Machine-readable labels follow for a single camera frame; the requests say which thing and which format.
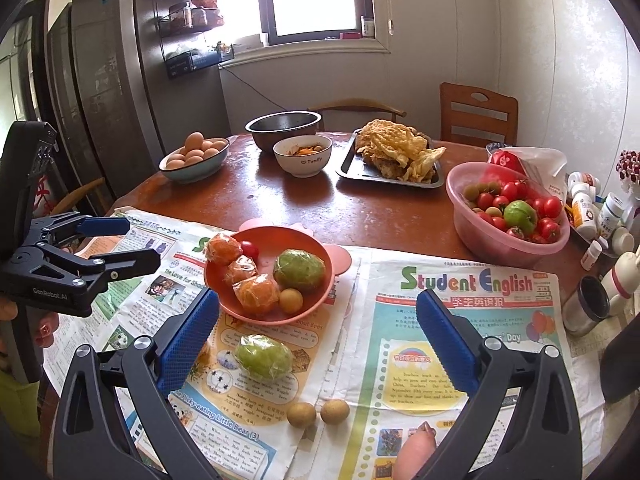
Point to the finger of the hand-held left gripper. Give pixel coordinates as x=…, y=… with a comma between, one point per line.
x=105, y=226
x=130, y=262

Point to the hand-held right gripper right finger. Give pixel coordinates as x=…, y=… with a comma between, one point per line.
x=450, y=342

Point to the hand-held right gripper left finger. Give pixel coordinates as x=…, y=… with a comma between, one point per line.
x=192, y=340

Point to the plastic-wrapped green citrus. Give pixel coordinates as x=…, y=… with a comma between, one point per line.
x=263, y=357
x=299, y=270

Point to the plastic-wrapped peeled orange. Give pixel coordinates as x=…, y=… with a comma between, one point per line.
x=241, y=270
x=223, y=250
x=256, y=295

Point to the small brown longan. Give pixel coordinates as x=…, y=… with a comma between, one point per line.
x=291, y=300
x=301, y=414
x=334, y=411

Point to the single red tomato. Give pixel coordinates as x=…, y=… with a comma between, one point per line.
x=249, y=249

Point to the orange plastic plate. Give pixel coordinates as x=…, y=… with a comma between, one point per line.
x=270, y=245

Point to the person's left hand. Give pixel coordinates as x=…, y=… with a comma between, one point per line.
x=45, y=330

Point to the curved wooden armchair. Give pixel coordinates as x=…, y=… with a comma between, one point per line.
x=75, y=197

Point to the colourful children's newspaper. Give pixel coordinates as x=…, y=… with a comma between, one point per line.
x=400, y=350
x=172, y=280

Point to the pink plastic basin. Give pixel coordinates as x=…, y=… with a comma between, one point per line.
x=490, y=250

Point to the blue ceramic egg bowl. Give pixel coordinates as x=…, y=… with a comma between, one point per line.
x=200, y=172

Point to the pile of brown eggs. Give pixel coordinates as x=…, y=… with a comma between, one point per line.
x=195, y=142

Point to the dark grey refrigerator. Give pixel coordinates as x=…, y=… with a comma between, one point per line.
x=100, y=85

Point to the steel jar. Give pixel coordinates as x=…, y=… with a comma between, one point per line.
x=585, y=305

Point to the green tomato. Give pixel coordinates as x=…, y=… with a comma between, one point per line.
x=520, y=215

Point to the silver refrigerator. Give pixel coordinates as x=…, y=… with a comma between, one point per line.
x=195, y=105

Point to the pile of cherry tomatoes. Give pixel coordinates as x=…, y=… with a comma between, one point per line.
x=510, y=190

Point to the small white bottle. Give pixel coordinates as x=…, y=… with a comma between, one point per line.
x=592, y=255

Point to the white rabbit-shaped bottle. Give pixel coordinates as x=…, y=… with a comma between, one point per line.
x=620, y=275

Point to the person's green clothing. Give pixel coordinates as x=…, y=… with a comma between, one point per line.
x=15, y=405

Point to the white bottle with orange label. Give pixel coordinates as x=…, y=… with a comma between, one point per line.
x=585, y=215

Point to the dark storage basket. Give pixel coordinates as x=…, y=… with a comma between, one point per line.
x=200, y=62

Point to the black baking tray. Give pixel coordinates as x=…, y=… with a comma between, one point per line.
x=360, y=175

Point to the stainless steel bowl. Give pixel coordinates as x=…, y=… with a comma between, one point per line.
x=280, y=140

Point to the white ceramic bowl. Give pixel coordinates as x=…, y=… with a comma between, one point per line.
x=302, y=162

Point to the red and white plastic bag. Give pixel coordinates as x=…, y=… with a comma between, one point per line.
x=530, y=157

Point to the white bottle with green label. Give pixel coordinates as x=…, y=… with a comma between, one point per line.
x=612, y=217

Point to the pile of fried food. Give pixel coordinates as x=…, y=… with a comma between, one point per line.
x=390, y=145

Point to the orange cooked food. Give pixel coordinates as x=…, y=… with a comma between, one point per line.
x=302, y=149

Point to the white medicine bottle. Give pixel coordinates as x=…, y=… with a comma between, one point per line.
x=582, y=180

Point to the slatted wooden chair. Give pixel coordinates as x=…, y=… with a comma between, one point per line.
x=452, y=110

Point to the white box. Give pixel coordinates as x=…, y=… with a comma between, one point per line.
x=250, y=42

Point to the round-back wooden chair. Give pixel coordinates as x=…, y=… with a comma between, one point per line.
x=360, y=105

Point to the red box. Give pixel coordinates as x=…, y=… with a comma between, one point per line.
x=350, y=35

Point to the window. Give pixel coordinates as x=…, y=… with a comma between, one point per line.
x=320, y=0

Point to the small jar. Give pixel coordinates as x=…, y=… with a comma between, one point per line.
x=368, y=27

